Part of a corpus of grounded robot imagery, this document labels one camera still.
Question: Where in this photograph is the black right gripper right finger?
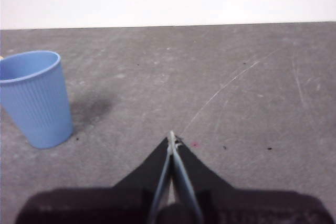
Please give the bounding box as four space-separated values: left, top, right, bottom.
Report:
170 132 333 224

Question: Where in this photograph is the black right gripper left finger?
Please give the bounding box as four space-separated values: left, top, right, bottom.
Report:
14 131 174 224

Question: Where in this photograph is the blue ribbed plastic cup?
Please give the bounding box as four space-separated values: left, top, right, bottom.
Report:
0 50 74 149

